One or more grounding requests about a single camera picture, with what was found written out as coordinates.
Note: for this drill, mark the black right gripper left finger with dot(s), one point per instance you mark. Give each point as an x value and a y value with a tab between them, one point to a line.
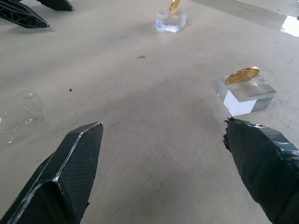
70	175

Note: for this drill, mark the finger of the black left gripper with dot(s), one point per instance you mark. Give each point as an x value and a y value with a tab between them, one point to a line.
22	17
57	4

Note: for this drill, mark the gold coin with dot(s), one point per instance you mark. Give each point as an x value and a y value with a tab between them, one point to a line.
243	75
174	4

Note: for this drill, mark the clear acrylic block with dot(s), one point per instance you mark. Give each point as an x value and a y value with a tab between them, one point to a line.
247	96
171	19

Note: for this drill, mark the clear plastic tape patch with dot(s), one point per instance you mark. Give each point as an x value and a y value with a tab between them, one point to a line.
19	112

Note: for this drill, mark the clear tape strip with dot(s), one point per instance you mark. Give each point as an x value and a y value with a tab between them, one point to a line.
247	10

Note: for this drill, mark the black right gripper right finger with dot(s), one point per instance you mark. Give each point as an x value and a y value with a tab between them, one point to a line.
264	168

